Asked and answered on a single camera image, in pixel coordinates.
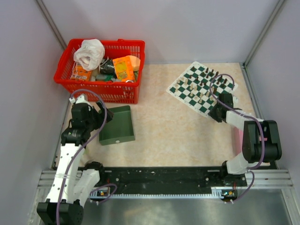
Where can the white crumpled plastic bag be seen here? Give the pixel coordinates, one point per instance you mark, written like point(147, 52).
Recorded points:
point(90, 54)

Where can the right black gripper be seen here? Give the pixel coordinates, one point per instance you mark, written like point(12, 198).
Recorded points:
point(212, 113)

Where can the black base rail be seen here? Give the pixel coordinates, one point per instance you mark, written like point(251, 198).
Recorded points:
point(168, 180)

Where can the black wrapped bundle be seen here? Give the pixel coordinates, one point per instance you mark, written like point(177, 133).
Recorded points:
point(106, 66)

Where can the peach sponge block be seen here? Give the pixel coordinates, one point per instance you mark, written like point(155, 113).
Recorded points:
point(135, 62)

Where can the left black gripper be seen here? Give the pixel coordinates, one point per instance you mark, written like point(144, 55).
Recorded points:
point(100, 116)

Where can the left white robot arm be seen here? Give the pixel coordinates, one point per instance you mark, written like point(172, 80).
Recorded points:
point(64, 204)

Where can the pink plastic tray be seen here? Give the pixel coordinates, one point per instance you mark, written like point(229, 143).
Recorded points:
point(237, 140)

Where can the orange yellow snack package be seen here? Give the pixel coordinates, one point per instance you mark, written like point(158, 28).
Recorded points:
point(123, 69)

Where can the dark green plastic tray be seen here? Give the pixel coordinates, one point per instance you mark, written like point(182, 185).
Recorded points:
point(120, 129)

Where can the green white chess mat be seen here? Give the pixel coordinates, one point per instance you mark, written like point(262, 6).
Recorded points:
point(192, 88)

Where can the red plastic shopping basket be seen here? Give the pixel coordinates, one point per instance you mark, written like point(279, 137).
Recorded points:
point(110, 92)

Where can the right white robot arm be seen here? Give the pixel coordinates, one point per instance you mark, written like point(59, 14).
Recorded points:
point(260, 145)

